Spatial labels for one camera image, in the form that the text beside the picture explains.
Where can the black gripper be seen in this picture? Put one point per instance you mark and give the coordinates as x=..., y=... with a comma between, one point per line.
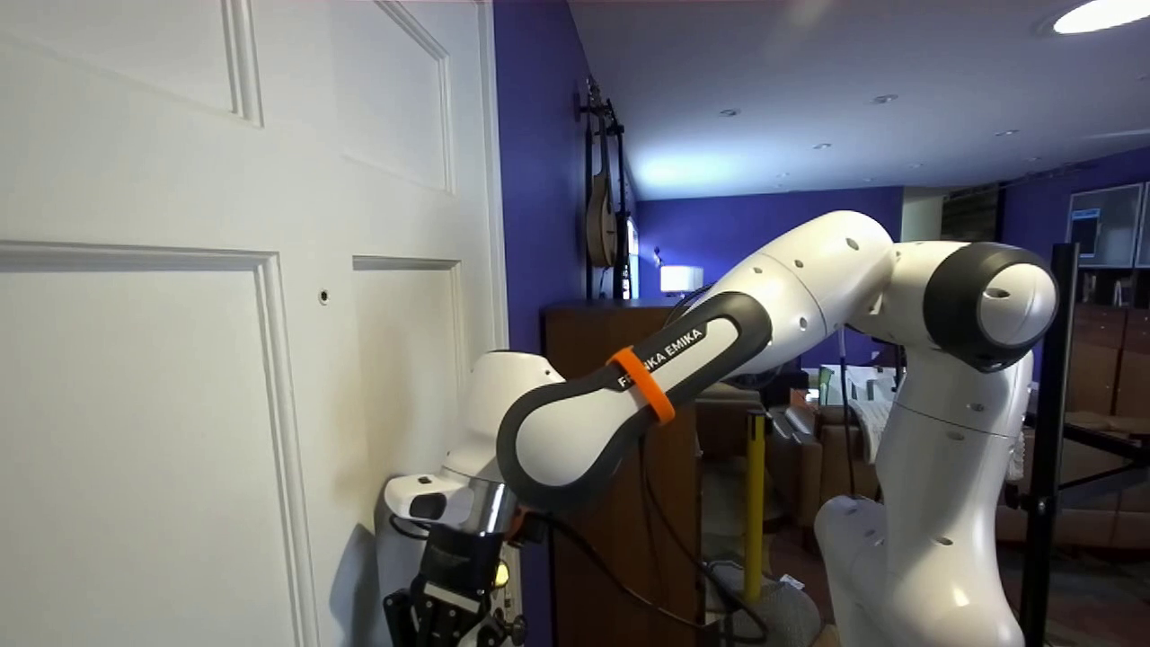
x=462, y=575

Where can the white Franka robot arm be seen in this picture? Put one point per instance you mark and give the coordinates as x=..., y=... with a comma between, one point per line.
x=920, y=504

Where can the white panelled door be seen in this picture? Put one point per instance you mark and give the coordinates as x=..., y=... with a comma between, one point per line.
x=181, y=420

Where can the white panel door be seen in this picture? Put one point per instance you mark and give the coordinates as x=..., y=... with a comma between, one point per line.
x=498, y=180

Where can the yellow pole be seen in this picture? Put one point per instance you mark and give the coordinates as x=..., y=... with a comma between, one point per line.
x=755, y=515

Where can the brown wooden shelf cabinet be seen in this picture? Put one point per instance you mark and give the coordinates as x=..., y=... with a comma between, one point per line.
x=599, y=336

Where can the grey pole base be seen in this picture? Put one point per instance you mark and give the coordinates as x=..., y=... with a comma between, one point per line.
x=783, y=614

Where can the brown cardboard boxes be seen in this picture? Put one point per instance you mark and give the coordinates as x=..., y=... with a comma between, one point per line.
x=829, y=469

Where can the black upright stand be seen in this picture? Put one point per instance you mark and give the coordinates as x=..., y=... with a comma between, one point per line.
x=1043, y=481

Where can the round ceiling light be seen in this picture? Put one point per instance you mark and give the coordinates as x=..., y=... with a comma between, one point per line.
x=1101, y=16

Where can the black camera on pole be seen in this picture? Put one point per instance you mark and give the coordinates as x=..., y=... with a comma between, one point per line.
x=783, y=385

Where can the black wall hanging decoration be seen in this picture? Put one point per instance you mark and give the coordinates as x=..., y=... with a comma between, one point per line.
x=599, y=216

